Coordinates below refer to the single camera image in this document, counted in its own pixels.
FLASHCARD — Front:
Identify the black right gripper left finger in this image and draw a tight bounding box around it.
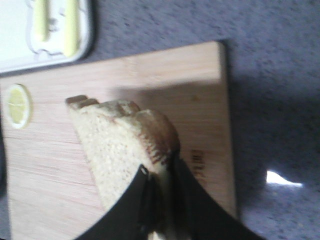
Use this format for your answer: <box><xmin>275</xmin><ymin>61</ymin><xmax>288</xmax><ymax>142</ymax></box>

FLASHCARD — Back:
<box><xmin>77</xmin><ymin>164</ymin><xmax>160</xmax><ymax>240</ymax></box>

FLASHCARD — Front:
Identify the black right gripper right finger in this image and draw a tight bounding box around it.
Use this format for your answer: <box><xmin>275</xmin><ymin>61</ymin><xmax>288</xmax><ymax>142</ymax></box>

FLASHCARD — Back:
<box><xmin>168</xmin><ymin>156</ymin><xmax>263</xmax><ymax>240</ymax></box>

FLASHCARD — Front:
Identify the bread slice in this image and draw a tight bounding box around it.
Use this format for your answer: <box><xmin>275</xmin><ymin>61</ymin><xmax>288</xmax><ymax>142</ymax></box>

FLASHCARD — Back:
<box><xmin>65</xmin><ymin>95</ymin><xmax>180</xmax><ymax>240</ymax></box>

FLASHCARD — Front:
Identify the white bear tray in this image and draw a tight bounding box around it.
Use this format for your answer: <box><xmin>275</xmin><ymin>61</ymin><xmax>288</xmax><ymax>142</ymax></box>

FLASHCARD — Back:
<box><xmin>0</xmin><ymin>0</ymin><xmax>94</xmax><ymax>73</ymax></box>

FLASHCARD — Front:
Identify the wooden cutting board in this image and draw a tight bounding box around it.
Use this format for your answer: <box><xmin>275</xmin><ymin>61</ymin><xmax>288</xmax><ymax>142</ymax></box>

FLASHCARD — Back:
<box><xmin>0</xmin><ymin>41</ymin><xmax>237</xmax><ymax>240</ymax></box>

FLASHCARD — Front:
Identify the lemon slice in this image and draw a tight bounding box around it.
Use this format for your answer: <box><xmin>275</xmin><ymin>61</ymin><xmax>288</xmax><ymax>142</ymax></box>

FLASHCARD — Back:
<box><xmin>3</xmin><ymin>83</ymin><xmax>33</xmax><ymax>129</ymax></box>

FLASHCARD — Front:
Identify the yellow plastic knife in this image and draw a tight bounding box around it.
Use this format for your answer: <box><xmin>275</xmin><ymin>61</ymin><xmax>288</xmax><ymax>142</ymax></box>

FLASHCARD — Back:
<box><xmin>63</xmin><ymin>0</ymin><xmax>79</xmax><ymax>57</ymax></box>

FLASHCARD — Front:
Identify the yellow plastic fork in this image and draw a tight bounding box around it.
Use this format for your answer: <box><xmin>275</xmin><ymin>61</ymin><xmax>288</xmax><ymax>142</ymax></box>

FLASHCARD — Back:
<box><xmin>33</xmin><ymin>0</ymin><xmax>49</xmax><ymax>42</ymax></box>

